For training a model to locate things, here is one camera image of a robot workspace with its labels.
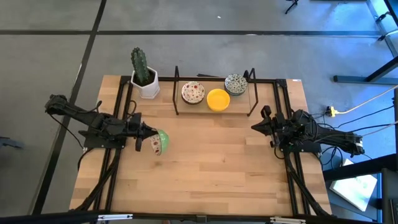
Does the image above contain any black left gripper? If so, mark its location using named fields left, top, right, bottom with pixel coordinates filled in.
left=124, top=112, right=159, bottom=152

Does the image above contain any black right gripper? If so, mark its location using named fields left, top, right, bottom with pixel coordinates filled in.
left=251, top=105, right=284, bottom=149

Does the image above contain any green bowl red-floral inside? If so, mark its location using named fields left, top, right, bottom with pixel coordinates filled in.
left=149, top=128, right=170, bottom=156
left=181, top=80, right=206, bottom=105

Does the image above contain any blue-green patterned mini bowl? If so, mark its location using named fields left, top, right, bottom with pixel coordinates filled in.
left=224, top=73, right=249, bottom=96

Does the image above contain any yellow plastic mini bowl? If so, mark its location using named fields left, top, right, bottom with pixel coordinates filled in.
left=206, top=88, right=231, bottom=113

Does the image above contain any black rack with wooden shelf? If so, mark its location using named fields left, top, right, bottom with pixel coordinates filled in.
left=172, top=65, right=259, bottom=118

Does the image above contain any green cactus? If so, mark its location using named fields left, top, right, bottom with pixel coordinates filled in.
left=130, top=47, right=150, bottom=85

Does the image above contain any yellow power strip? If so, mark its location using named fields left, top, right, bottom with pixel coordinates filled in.
left=325, top=105, right=340, bottom=118

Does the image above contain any black side table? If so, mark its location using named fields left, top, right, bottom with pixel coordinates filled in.
left=323, top=154, right=398, bottom=224

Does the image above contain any white flat box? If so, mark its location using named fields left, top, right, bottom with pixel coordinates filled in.
left=329, top=158, right=379, bottom=212

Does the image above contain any black front crossbeam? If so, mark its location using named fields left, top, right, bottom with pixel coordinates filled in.
left=0, top=210, right=398, bottom=224

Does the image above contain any dark grey floor object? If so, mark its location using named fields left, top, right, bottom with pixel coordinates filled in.
left=0, top=136, right=25, bottom=149

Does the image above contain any black aluminium table frame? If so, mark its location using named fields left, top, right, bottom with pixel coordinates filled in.
left=70, top=75, right=332, bottom=218

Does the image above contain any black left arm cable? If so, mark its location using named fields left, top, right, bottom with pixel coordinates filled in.
left=92, top=98, right=138, bottom=116

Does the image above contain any silver metal bracket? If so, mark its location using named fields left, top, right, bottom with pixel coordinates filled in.
left=269, top=217, right=307, bottom=224
left=98, top=213, right=134, bottom=221

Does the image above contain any dark desk leg frame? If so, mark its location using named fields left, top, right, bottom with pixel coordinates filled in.
left=333, top=55, right=398, bottom=85

